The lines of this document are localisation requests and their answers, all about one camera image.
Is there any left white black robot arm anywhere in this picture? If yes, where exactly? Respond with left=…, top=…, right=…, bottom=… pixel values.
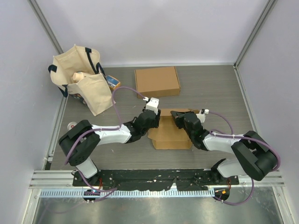
left=58, top=109, right=161, bottom=186

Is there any beige canvas tote bag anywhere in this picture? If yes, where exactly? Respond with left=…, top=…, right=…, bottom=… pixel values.
left=48, top=45, right=113, bottom=116

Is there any right aluminium frame post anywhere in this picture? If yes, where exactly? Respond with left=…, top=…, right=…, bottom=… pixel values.
left=234, top=0, right=277, bottom=69

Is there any large brown cardboard box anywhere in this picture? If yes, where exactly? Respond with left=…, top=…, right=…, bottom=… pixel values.
left=135, top=66, right=181, bottom=98

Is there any red bull can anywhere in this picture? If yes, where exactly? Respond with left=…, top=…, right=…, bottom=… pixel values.
left=67, top=122, right=77, bottom=130

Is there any aluminium frame post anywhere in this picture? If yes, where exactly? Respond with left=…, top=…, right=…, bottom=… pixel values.
left=27, top=0, right=64, bottom=54
left=234, top=0, right=277, bottom=69

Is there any small blue orange box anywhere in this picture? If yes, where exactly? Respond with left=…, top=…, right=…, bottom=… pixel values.
left=106, top=75, right=121, bottom=91

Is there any cream bottle in bag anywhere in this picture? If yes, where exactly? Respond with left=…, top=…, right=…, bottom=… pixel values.
left=72, top=71, right=92, bottom=83

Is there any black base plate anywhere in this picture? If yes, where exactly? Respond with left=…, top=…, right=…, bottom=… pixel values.
left=72, top=169, right=239, bottom=191

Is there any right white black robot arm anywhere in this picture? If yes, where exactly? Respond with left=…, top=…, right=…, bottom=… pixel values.
left=171, top=109, right=281, bottom=184

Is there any slotted cable duct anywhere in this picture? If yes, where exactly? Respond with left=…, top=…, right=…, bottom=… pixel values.
left=39, top=189, right=214, bottom=199

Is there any left aluminium frame post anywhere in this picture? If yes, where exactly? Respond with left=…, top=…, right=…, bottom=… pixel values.
left=27, top=0, right=64, bottom=54

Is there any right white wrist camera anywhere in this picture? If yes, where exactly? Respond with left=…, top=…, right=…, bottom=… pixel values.
left=196, top=109, right=209, bottom=123

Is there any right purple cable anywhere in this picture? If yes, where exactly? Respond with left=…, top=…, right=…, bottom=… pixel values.
left=202, top=108, right=281, bottom=206

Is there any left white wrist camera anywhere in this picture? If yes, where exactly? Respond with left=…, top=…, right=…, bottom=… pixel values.
left=143, top=97, right=159, bottom=115

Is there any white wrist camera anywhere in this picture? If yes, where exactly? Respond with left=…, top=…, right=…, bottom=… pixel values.
left=143, top=97, right=159, bottom=115
left=196, top=109, right=209, bottom=123

